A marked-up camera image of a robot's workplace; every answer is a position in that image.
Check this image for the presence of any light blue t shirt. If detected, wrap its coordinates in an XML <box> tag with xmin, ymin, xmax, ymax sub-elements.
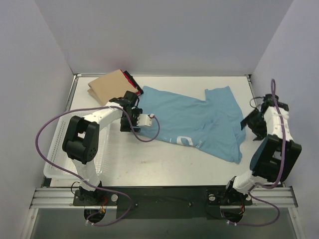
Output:
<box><xmin>139</xmin><ymin>86</ymin><xmax>246</xmax><ymax>164</ymax></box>

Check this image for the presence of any white perforated plastic basket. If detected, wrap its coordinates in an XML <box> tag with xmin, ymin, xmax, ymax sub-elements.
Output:
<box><xmin>47</xmin><ymin>110</ymin><xmax>110</xmax><ymax>176</ymax></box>

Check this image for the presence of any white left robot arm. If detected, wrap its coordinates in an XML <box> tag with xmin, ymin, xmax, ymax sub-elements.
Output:
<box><xmin>62</xmin><ymin>91</ymin><xmax>143</xmax><ymax>187</ymax></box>

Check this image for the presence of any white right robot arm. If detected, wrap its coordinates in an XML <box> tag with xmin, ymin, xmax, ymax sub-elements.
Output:
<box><xmin>222</xmin><ymin>94</ymin><xmax>302</xmax><ymax>204</ymax></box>

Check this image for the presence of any red folded t shirt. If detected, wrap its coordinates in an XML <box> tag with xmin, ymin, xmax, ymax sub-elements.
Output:
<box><xmin>123</xmin><ymin>71</ymin><xmax>140</xmax><ymax>95</ymax></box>

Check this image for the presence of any black folded t shirt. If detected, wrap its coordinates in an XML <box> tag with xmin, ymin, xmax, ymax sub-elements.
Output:
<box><xmin>124</xmin><ymin>70</ymin><xmax>145</xmax><ymax>97</ymax></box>

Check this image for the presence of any beige folded t shirt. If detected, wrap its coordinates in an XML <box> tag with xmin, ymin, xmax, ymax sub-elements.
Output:
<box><xmin>87</xmin><ymin>70</ymin><xmax>138</xmax><ymax>106</ymax></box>

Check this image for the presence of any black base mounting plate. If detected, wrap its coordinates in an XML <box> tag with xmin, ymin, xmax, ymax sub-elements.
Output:
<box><xmin>73</xmin><ymin>186</ymin><xmax>252</xmax><ymax>222</ymax></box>

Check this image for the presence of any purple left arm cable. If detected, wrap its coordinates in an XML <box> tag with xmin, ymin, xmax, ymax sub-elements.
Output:
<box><xmin>35</xmin><ymin>106</ymin><xmax>160</xmax><ymax>227</ymax></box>

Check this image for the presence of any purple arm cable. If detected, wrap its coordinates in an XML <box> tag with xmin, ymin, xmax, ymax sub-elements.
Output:
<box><xmin>224</xmin><ymin>79</ymin><xmax>287</xmax><ymax>227</ymax></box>
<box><xmin>35</xmin><ymin>106</ymin><xmax>160</xmax><ymax>227</ymax></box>

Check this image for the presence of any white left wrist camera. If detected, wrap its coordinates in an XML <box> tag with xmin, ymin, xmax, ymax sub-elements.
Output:
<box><xmin>136</xmin><ymin>114</ymin><xmax>155</xmax><ymax>127</ymax></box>

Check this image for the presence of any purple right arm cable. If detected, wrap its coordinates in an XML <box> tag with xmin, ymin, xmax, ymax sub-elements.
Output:
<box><xmin>224</xmin><ymin>79</ymin><xmax>287</xmax><ymax>227</ymax></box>

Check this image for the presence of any aluminium front rail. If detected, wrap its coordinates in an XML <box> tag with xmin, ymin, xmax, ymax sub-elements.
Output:
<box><xmin>29</xmin><ymin>188</ymin><xmax>85</xmax><ymax>209</ymax></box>

